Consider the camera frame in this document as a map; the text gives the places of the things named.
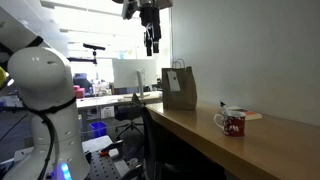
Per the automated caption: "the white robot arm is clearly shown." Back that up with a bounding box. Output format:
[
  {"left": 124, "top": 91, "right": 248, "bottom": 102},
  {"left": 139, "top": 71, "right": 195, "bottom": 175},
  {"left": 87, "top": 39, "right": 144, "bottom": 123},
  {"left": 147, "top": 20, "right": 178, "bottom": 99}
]
[{"left": 0, "top": 8, "right": 90, "bottom": 180}]

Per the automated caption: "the white computer monitor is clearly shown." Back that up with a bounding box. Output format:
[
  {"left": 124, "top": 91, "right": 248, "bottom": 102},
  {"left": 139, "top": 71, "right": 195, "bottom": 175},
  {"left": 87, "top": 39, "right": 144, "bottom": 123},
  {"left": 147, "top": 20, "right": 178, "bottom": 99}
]
[{"left": 112, "top": 59, "right": 157, "bottom": 98}]

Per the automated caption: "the brown paper bag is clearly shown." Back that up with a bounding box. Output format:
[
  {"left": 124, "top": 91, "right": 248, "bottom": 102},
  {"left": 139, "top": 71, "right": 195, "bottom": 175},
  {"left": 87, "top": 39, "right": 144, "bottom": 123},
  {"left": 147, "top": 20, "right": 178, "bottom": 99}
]
[{"left": 162, "top": 58, "right": 197, "bottom": 110}]

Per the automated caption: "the background office desk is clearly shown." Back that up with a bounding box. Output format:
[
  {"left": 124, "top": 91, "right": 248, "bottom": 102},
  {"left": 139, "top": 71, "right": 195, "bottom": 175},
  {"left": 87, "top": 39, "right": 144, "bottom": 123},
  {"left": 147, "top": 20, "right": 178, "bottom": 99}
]
[{"left": 76, "top": 91, "right": 162, "bottom": 110}]

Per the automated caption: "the black office chair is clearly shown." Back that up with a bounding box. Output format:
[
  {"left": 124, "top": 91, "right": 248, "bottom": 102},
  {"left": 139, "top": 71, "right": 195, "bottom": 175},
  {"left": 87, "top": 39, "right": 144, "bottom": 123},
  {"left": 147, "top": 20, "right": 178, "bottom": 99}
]
[{"left": 115, "top": 104, "right": 143, "bottom": 140}]

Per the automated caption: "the blue bin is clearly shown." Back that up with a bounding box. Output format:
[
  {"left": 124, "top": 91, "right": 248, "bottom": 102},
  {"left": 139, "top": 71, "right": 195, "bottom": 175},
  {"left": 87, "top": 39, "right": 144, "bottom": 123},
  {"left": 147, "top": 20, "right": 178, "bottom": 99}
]
[{"left": 90, "top": 121, "right": 107, "bottom": 138}]

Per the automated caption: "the red white mug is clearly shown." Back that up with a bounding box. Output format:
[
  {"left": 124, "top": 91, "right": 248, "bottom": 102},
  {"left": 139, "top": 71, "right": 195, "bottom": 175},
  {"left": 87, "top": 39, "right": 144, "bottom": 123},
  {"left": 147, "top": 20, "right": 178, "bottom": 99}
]
[{"left": 213, "top": 111, "right": 246, "bottom": 137}]

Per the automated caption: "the white orange black book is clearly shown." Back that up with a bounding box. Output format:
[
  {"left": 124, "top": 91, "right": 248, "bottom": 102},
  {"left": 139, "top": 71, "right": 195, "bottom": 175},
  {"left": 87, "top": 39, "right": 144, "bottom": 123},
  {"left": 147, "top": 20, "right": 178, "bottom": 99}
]
[{"left": 228, "top": 106, "right": 262, "bottom": 121}]

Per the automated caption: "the black camera on stand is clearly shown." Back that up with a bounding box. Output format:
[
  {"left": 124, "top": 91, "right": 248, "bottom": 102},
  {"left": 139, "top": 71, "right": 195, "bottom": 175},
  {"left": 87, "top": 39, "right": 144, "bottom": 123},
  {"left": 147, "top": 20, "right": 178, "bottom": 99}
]
[{"left": 67, "top": 43, "right": 105, "bottom": 65}]

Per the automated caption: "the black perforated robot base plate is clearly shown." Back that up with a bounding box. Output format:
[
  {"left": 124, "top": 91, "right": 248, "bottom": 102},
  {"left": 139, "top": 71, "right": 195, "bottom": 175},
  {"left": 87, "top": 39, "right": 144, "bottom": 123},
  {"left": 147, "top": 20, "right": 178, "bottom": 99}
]
[{"left": 84, "top": 149, "right": 144, "bottom": 180}]

